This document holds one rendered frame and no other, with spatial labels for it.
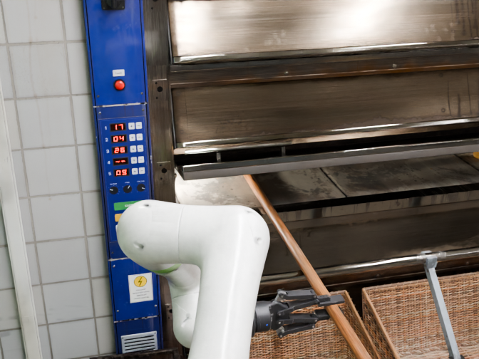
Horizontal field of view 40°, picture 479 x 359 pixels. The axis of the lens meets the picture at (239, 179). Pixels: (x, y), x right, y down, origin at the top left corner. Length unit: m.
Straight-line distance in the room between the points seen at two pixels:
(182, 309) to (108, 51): 0.75
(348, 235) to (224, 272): 1.28
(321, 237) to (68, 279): 0.86
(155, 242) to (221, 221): 0.13
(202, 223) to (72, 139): 0.89
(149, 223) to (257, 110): 0.93
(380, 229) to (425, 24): 0.73
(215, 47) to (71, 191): 0.61
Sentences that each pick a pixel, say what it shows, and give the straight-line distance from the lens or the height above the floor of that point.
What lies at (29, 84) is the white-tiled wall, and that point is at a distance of 1.96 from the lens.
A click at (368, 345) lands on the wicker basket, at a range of 2.30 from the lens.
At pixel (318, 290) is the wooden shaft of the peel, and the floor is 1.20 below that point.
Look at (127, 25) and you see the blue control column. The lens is 1.90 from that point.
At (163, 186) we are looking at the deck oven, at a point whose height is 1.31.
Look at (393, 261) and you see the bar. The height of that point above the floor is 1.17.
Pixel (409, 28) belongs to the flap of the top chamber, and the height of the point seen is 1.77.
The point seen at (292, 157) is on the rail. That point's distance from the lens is 1.99.
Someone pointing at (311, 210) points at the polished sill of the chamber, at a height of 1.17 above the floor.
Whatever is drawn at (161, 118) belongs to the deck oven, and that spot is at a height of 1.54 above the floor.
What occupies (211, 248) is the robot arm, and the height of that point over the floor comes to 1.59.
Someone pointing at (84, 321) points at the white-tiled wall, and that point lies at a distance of 2.30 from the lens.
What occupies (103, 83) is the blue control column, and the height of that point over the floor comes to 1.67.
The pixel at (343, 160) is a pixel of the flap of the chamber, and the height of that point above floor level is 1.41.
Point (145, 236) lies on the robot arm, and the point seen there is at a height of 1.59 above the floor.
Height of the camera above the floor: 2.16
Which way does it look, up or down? 24 degrees down
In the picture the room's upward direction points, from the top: straight up
